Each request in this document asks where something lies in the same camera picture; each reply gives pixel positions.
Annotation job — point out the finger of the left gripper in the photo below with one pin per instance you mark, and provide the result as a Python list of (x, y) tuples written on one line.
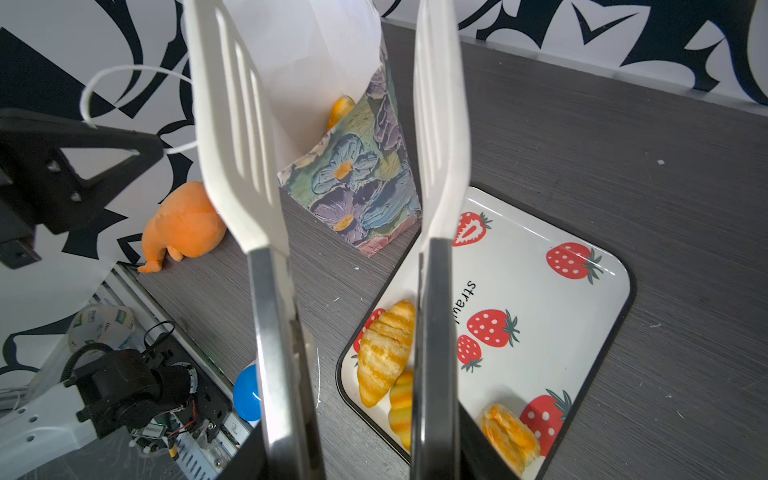
[(61, 173)]

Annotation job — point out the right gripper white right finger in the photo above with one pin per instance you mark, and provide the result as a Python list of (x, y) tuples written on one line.
[(442, 130)]

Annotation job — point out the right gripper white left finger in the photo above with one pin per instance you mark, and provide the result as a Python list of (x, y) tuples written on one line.
[(235, 148)]

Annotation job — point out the floral paper gift bag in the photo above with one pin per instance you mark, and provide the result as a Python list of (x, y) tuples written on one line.
[(295, 98)]

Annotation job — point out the fake croissant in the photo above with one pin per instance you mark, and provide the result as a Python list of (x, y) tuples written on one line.
[(384, 351), (400, 415), (340, 110)]

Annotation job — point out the fake twisted bread roll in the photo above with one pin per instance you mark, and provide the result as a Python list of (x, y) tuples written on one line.
[(511, 438)]

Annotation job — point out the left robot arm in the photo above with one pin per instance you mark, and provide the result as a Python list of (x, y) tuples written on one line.
[(101, 390)]

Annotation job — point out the orange plush toy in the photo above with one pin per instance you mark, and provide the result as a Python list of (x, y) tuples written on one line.
[(185, 225)]

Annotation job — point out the white strawberry tray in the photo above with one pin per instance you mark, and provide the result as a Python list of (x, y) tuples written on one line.
[(535, 308)]

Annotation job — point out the blue push button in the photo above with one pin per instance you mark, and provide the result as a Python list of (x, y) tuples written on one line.
[(246, 395)]

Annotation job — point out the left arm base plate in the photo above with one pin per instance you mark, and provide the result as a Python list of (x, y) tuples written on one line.
[(209, 403)]

